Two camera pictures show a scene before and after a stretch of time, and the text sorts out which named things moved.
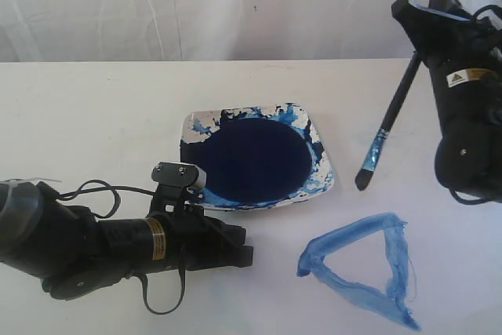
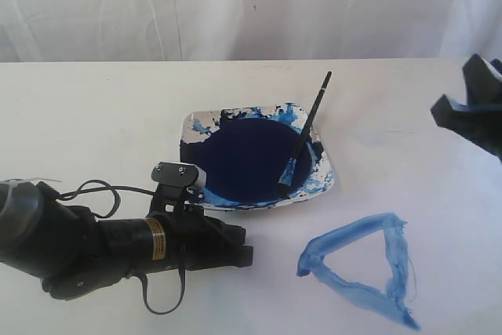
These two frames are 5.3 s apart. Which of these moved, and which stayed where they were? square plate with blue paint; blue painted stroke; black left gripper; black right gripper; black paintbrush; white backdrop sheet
Moved: black paintbrush; black right gripper
Stayed: white backdrop sheet; blue painted stroke; square plate with blue paint; black left gripper
